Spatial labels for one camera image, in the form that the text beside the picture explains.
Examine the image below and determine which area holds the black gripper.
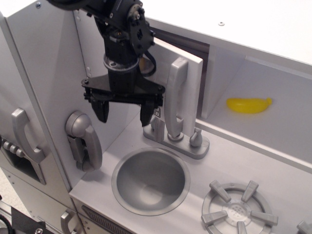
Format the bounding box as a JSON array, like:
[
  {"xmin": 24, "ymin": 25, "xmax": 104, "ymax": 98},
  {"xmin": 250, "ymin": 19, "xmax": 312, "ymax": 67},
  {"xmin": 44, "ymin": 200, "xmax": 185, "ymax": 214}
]
[{"xmin": 81, "ymin": 68, "xmax": 165, "ymax": 127}]

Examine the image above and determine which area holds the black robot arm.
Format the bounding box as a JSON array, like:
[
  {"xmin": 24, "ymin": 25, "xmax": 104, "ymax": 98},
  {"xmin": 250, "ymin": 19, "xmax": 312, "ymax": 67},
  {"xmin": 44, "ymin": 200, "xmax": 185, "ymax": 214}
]
[{"xmin": 50, "ymin": 0, "xmax": 165, "ymax": 126}]

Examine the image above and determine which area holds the yellow toy lemon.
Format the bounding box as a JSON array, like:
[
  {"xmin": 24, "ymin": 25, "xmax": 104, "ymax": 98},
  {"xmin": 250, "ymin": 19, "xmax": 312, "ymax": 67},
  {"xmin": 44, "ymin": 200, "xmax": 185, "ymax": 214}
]
[{"xmin": 139, "ymin": 57, "xmax": 153, "ymax": 73}]

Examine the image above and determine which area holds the grey toy faucet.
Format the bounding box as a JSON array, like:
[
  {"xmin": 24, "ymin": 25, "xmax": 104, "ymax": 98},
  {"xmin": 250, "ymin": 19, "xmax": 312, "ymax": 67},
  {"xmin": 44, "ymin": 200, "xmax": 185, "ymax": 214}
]
[{"xmin": 143, "ymin": 117, "xmax": 210, "ymax": 160}]

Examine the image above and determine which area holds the round metal sink bowl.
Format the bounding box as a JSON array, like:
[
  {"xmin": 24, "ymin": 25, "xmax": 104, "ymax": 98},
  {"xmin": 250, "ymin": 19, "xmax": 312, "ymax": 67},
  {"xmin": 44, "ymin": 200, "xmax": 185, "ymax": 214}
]
[{"xmin": 111, "ymin": 147, "xmax": 191, "ymax": 216}]

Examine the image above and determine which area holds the white toy kitchen cabinet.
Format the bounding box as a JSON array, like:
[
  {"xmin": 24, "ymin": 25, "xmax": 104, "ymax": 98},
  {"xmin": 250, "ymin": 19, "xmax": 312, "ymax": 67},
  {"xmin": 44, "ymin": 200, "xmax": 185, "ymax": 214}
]
[{"xmin": 0, "ymin": 0, "xmax": 312, "ymax": 234}]

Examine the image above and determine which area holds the black oven vent panel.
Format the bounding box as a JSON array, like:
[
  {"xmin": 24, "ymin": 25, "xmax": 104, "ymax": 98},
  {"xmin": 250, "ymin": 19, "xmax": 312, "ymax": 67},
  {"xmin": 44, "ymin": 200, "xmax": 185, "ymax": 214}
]
[{"xmin": 81, "ymin": 205, "xmax": 132, "ymax": 234}]

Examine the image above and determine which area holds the grey ice dispenser panel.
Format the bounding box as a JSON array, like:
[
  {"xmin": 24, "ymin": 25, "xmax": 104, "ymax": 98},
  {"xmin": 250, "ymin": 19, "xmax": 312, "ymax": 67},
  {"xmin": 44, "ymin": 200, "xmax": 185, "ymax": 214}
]
[{"xmin": 0, "ymin": 137, "xmax": 46, "ymax": 185}]

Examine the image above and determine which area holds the yellow toy banana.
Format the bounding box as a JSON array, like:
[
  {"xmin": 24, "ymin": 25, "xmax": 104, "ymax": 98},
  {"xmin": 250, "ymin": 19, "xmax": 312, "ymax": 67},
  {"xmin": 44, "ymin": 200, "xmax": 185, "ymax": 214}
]
[{"xmin": 226, "ymin": 97, "xmax": 273, "ymax": 114}]

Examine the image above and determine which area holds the grey toy stove burner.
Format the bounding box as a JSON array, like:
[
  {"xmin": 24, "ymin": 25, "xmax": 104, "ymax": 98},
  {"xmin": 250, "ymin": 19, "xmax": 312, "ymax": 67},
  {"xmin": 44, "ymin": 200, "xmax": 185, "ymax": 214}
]
[{"xmin": 201, "ymin": 180, "xmax": 278, "ymax": 234}]

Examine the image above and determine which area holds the grey toy wall phone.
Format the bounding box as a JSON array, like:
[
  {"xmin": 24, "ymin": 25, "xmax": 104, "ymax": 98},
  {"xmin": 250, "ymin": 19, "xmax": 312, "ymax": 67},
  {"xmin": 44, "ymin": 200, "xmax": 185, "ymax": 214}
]
[{"xmin": 65, "ymin": 111, "xmax": 102, "ymax": 172}]

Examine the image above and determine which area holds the black cable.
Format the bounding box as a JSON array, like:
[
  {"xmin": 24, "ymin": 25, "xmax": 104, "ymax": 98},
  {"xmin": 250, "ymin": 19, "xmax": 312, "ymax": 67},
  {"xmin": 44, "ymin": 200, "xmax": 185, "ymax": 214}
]
[{"xmin": 141, "ymin": 50, "xmax": 157, "ymax": 77}]

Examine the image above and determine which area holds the grey fridge door handle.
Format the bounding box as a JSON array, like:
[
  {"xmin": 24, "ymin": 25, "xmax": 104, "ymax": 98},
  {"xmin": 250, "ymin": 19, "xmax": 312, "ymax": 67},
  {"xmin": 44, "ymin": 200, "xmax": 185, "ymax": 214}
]
[{"xmin": 11, "ymin": 108, "xmax": 47, "ymax": 163}]

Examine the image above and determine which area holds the grey lower door handle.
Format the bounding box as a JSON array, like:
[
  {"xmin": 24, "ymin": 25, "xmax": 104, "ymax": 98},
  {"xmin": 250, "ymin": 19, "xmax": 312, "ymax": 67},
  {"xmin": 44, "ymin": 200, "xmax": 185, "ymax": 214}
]
[{"xmin": 60, "ymin": 211, "xmax": 77, "ymax": 234}]

